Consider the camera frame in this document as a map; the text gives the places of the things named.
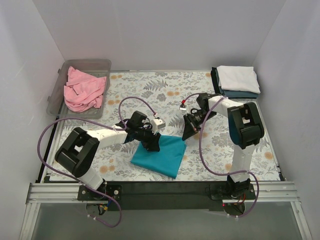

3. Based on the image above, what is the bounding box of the pink t shirt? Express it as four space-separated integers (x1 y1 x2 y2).
63 66 108 113

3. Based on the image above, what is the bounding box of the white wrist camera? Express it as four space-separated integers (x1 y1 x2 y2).
179 99 188 112
150 117 166 133

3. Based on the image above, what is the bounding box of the folded white t shirt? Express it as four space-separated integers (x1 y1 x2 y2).
216 65 261 94

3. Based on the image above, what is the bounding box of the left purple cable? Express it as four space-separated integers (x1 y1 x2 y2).
37 96 161 228

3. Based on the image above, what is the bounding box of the floral table mat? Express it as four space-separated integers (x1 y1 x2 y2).
46 70 281 183

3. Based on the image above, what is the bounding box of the aluminium frame rail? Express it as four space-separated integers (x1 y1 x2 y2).
19 181 312 240

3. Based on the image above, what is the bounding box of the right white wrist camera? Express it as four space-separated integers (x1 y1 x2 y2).
179 99 188 112

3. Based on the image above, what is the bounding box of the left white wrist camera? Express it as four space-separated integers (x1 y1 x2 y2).
150 117 166 133

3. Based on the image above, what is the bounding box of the clear plastic bin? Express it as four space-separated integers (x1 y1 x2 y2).
46 59 112 119

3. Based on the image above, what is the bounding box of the teal t shirt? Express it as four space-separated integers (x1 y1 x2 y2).
130 135 187 179

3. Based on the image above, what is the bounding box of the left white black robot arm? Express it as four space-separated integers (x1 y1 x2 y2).
54 111 166 200

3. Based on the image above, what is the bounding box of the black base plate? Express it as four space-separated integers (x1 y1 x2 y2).
77 181 256 213

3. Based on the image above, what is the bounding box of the folded grey-blue t shirt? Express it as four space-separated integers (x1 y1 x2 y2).
220 89 259 99

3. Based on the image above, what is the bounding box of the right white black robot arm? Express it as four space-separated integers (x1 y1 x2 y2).
180 92 265 199

